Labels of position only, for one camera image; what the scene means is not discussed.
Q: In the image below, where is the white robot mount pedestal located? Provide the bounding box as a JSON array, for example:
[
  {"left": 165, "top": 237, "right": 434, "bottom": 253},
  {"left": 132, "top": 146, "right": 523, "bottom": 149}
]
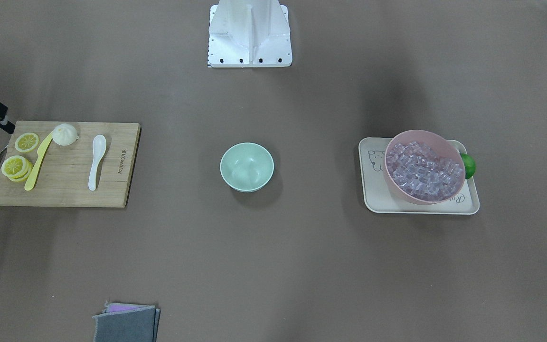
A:
[{"left": 207, "top": 0, "right": 293, "bottom": 68}]

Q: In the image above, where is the white steamed bun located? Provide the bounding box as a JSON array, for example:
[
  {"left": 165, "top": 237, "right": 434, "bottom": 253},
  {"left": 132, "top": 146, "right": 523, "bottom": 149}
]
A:
[{"left": 52, "top": 123, "right": 79, "bottom": 146}]

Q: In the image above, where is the pink bowl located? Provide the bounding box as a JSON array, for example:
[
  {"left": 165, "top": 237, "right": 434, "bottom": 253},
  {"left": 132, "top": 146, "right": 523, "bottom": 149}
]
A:
[{"left": 383, "top": 129, "right": 464, "bottom": 204}]

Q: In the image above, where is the lemon slice bottom stacked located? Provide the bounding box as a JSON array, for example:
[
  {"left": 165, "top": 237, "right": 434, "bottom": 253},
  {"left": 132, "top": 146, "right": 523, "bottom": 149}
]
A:
[{"left": 8, "top": 161, "right": 33, "bottom": 182}]

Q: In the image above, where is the white ceramic spoon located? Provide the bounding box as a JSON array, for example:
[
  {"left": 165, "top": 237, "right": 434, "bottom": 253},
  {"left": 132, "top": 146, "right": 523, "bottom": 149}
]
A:
[{"left": 88, "top": 134, "right": 107, "bottom": 191}]

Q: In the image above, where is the beige plastic tray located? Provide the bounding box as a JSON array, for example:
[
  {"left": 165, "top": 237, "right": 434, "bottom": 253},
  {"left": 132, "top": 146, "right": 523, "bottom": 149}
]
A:
[{"left": 358, "top": 138, "right": 480, "bottom": 216}]

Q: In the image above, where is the purple cloth underneath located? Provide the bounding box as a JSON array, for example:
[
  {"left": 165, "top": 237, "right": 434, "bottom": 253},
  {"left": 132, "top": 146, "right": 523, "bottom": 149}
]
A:
[{"left": 103, "top": 303, "right": 146, "bottom": 314}]

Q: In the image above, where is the yellow plastic knife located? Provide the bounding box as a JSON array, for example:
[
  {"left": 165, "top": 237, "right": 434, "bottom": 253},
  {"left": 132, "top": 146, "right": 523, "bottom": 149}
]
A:
[{"left": 24, "top": 131, "right": 54, "bottom": 191}]

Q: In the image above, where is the lemon slice upper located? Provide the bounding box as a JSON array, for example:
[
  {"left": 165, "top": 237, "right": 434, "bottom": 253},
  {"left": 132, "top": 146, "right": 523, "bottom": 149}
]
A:
[{"left": 14, "top": 132, "right": 40, "bottom": 153}]

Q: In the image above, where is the mint green bowl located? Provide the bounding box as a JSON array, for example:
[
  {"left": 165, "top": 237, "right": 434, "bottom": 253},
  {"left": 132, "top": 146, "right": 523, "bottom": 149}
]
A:
[{"left": 219, "top": 142, "right": 275, "bottom": 193}]

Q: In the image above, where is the green lime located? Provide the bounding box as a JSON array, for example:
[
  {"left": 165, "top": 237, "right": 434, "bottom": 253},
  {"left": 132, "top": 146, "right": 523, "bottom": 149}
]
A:
[{"left": 460, "top": 153, "right": 477, "bottom": 180}]

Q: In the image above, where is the bamboo cutting board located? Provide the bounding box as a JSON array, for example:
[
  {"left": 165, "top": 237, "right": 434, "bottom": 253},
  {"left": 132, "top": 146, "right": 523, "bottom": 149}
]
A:
[{"left": 0, "top": 123, "right": 141, "bottom": 208}]

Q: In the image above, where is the clear ice cubes pile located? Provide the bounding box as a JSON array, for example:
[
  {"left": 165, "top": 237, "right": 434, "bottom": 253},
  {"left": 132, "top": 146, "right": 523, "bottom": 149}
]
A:
[{"left": 386, "top": 141, "right": 465, "bottom": 202}]

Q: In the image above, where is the grey folded cloth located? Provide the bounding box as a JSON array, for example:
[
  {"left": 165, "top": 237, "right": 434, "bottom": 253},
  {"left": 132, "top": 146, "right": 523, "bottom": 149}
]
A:
[{"left": 93, "top": 305, "right": 160, "bottom": 342}]

